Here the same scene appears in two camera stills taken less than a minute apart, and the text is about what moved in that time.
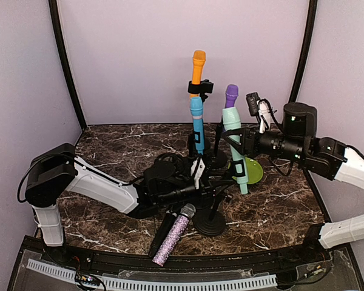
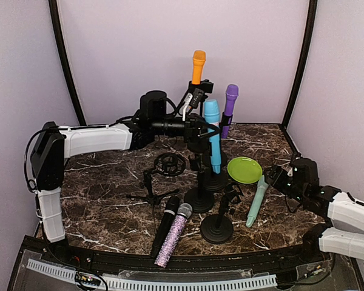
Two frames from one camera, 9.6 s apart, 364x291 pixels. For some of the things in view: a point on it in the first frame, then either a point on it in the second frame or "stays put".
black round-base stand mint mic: x=209 y=222 -> x=218 y=228
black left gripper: x=208 y=193 -> x=193 y=123
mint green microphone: x=232 y=119 -> x=258 y=199
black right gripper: x=250 y=137 -> x=277 y=183
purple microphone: x=232 y=93 stays put
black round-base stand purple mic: x=221 y=158 -> x=225 y=120
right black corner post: x=304 y=51 stays put
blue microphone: x=196 y=111 -> x=212 y=114
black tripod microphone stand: x=169 y=161 stays put
